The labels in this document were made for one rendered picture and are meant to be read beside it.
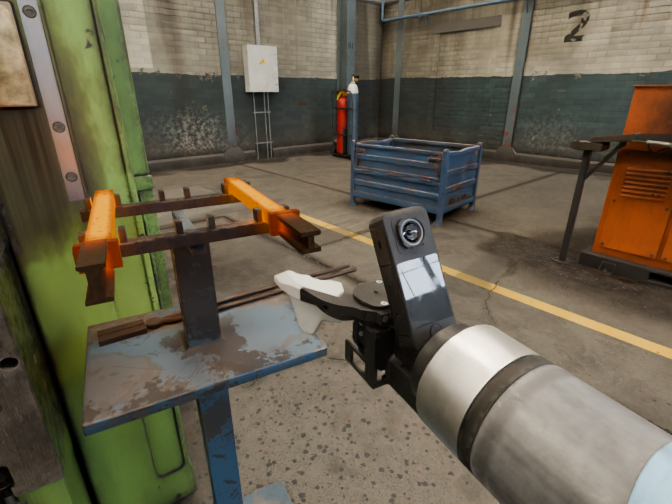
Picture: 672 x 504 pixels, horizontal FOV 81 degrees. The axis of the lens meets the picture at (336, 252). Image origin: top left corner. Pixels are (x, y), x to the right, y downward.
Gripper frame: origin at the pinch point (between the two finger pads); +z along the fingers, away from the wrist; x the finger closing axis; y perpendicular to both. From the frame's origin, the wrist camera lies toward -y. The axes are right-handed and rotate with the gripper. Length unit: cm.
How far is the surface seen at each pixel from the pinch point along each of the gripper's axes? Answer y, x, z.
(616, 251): 89, 282, 99
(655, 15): -113, 649, 299
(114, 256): 0.4, -22.8, 13.7
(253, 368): 26.3, -6.3, 18.2
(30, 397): 35, -43, 40
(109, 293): 1.9, -23.6, 6.6
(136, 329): 25, -23, 39
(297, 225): -1.2, -0.7, 9.6
